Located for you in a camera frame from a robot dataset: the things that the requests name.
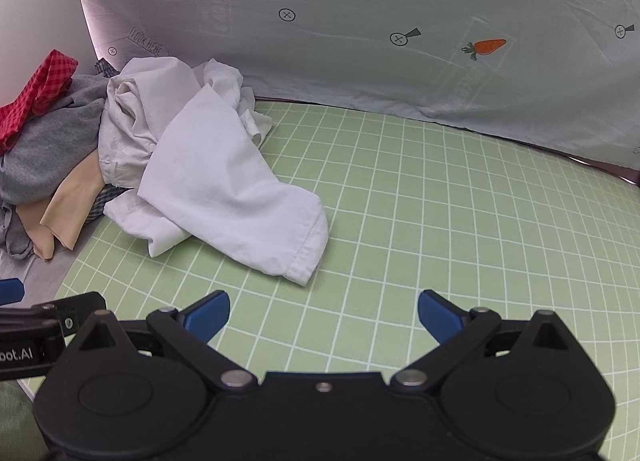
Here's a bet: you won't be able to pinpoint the green grid cutting mat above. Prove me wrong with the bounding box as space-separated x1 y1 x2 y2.
58 102 639 460

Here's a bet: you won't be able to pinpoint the grey carrot print sheet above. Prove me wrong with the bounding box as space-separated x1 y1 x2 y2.
81 0 639 169

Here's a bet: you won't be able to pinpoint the red checked garment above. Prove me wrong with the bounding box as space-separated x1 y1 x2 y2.
1 50 78 155

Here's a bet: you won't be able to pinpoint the white trousers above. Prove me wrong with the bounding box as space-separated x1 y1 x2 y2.
98 57 329 285

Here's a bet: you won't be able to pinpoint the grey knit garment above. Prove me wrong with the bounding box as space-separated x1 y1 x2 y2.
1 74 107 259

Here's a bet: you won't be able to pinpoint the beige garment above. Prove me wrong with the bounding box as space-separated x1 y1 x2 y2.
16 150 104 261

